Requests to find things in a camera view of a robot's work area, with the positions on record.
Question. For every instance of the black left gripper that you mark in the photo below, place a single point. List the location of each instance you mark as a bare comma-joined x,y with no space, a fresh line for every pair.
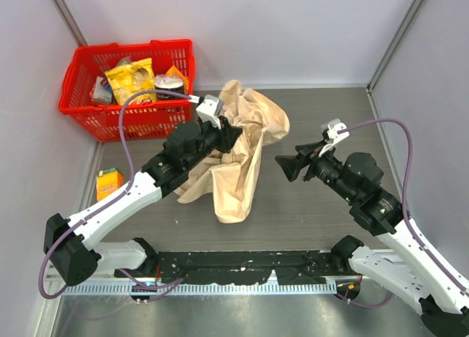
227,135

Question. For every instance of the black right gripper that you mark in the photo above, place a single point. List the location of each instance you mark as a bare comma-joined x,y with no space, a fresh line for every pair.
308,163

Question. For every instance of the beige and black umbrella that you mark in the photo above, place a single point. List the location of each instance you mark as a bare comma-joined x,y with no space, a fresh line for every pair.
231,178

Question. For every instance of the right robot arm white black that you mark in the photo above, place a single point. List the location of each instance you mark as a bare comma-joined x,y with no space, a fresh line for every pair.
440,303

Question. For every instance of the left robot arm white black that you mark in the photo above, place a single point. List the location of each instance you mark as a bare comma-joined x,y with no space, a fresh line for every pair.
75,246

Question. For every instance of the black cd spindle case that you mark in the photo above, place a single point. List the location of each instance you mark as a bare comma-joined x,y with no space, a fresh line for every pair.
167,84

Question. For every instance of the red plastic shopping basket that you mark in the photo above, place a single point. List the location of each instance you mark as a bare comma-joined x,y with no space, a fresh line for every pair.
107,87

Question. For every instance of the orange snack packet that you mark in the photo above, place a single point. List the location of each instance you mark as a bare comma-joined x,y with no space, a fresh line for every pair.
179,78

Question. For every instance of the yellow chips bag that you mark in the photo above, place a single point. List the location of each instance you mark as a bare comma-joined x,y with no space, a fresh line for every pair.
129,79

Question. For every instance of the orange juice carton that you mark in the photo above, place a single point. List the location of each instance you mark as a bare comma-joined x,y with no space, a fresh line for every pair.
107,181

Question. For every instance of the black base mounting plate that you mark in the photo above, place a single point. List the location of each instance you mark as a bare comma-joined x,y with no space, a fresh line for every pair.
246,267

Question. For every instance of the grey small box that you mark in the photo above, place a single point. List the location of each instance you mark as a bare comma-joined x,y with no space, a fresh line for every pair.
99,94

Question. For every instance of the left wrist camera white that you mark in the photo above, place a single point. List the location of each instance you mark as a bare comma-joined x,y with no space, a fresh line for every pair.
209,110

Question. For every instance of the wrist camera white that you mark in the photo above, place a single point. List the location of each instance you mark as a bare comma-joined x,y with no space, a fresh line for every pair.
334,132
209,110

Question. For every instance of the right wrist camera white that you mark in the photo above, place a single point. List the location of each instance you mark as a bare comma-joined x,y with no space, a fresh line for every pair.
334,132

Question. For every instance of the white slotted cable duct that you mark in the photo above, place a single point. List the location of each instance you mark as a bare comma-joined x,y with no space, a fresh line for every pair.
271,287

